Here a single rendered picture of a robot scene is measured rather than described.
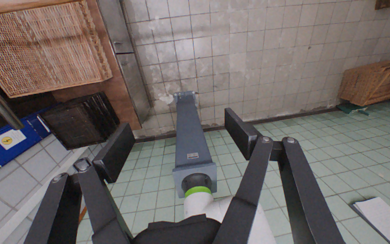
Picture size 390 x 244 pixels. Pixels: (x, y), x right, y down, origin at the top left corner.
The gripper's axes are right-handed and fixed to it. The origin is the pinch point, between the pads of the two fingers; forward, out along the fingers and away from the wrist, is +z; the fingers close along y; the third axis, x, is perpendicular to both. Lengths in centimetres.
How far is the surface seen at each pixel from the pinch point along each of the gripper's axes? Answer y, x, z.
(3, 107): -59, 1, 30
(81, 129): -67, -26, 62
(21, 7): -33.2, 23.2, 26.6
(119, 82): -45, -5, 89
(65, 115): -71, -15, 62
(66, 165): -95, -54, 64
